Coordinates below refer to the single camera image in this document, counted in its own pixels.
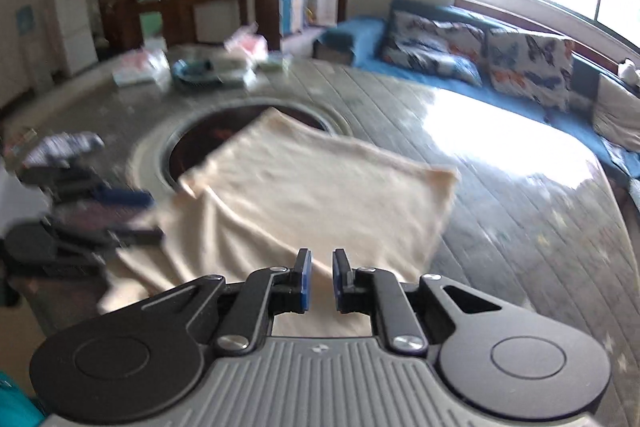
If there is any wooden sideboard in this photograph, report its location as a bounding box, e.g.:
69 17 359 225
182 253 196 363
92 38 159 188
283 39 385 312
135 0 249 48

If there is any blue speckled cloth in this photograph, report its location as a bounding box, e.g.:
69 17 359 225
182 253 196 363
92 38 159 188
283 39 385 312
22 132 106 170

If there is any upright butterfly print pillow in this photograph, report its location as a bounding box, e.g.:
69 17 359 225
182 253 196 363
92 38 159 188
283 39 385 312
484 27 576 114

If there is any grey pillow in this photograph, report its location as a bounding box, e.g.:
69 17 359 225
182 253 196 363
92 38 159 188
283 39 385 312
592 72 640 154

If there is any white refrigerator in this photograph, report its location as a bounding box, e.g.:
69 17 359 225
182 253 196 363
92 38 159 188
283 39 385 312
49 0 99 76

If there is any panda plush toy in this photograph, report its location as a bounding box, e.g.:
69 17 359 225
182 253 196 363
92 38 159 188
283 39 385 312
617 59 640 86

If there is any blue framed white box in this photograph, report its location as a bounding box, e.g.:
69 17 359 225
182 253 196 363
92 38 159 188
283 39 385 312
277 0 314 38

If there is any teal clothing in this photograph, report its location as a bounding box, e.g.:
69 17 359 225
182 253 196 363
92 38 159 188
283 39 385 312
0 369 47 427

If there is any blue sofa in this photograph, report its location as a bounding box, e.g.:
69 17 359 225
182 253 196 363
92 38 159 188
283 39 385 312
312 0 640 208

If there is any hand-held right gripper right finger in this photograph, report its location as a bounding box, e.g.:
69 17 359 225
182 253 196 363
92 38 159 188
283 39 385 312
332 248 504 354

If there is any white board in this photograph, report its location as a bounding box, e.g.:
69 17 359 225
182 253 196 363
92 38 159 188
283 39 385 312
192 1 241 44

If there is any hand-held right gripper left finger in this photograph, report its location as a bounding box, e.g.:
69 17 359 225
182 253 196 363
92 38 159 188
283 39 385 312
149 248 314 356

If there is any cream fleece garment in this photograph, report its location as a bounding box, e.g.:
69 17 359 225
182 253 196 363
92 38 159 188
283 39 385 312
97 107 461 339

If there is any flat butterfly print pillow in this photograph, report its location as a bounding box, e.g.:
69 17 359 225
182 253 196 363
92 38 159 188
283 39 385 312
379 9 486 86

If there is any large pink tissue pack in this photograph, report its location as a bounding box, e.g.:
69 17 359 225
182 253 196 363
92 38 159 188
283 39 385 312
112 49 171 88

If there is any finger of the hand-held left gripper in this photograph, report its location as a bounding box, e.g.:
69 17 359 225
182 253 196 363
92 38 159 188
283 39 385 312
96 186 154 211
104 226 166 249

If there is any small pink tissue pack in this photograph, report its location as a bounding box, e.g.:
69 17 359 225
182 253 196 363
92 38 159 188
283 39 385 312
224 31 269 60

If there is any blue smartwatch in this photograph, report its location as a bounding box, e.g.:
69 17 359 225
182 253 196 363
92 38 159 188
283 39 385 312
172 59 221 86

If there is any clear lidded green container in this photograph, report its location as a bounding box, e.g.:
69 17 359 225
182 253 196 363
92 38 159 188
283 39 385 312
257 52 291 74

